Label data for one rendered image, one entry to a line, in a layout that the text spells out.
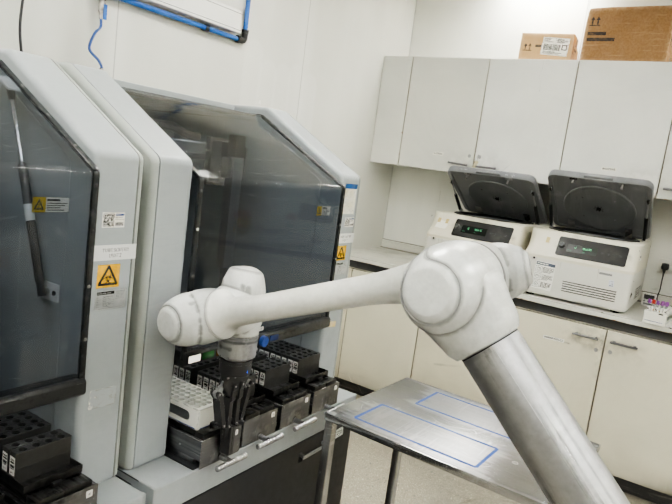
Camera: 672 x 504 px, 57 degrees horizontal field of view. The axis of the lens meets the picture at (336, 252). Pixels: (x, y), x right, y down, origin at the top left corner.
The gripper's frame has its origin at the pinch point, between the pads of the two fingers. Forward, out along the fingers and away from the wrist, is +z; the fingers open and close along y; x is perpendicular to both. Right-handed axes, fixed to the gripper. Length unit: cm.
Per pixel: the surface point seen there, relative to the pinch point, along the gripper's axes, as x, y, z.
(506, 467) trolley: 56, -35, -2
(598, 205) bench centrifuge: 25, -263, -62
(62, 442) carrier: -9.9, 36.6, -7.5
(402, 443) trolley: 32.7, -26.7, -2.2
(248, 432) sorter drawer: -2.4, -10.6, 2.6
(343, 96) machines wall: -122, -216, -107
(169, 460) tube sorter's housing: -9.7, 8.4, 6.3
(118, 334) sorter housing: -11.3, 24.4, -26.8
